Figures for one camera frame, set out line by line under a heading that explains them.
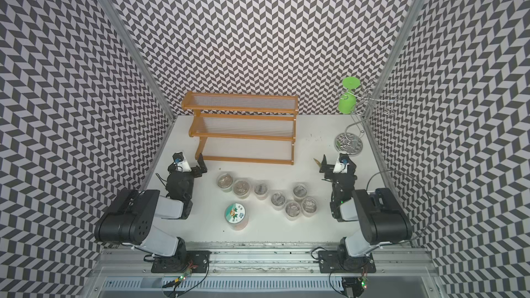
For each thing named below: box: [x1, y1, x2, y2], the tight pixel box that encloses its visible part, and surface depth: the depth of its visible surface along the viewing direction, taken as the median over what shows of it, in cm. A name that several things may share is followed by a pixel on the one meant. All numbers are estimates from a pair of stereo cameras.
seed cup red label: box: [253, 181, 269, 201], surface depth 87 cm
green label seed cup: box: [216, 172, 234, 193], surface depth 89 cm
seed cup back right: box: [293, 183, 308, 203], surface depth 86 cm
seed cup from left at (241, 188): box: [232, 179, 251, 200], surface depth 88 cm
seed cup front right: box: [300, 196, 319, 218], surface depth 83 cm
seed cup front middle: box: [284, 200, 302, 222], surface depth 82 cm
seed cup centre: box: [270, 190, 288, 211], surface depth 84 cm
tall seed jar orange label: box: [224, 202, 249, 231], surface depth 77 cm
